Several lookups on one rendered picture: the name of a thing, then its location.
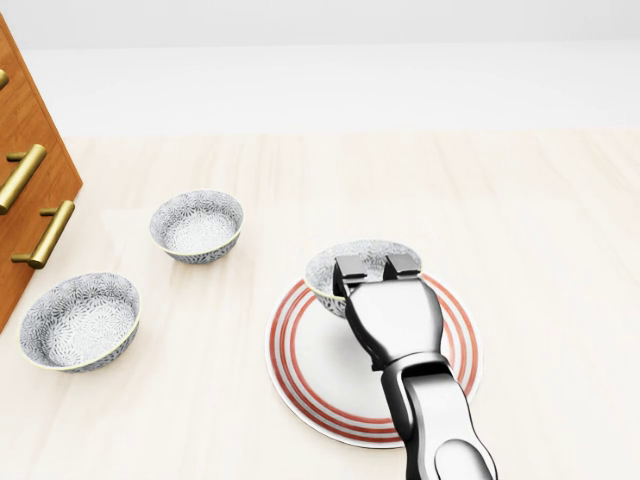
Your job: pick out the white plate with red rings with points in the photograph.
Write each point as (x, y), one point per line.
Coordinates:
(320, 370)

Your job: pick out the wooden cabinet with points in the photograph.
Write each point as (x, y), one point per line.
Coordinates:
(30, 125)

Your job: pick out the grey floral patterned bowl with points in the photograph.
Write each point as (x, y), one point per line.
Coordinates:
(75, 325)
(195, 235)
(320, 272)

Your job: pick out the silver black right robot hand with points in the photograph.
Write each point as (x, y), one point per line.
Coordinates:
(395, 320)

